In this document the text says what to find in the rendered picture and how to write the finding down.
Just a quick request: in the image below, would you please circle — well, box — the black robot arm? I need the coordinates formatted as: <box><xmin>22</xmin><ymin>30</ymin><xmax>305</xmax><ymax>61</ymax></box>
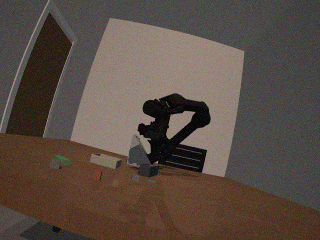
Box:
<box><xmin>137</xmin><ymin>93</ymin><xmax>211</xmax><ymax>164</ymax></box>

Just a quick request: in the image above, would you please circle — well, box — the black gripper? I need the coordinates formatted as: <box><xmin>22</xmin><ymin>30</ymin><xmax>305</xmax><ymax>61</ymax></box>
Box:
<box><xmin>143</xmin><ymin>119</ymin><xmax>170</xmax><ymax>160</ymax></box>

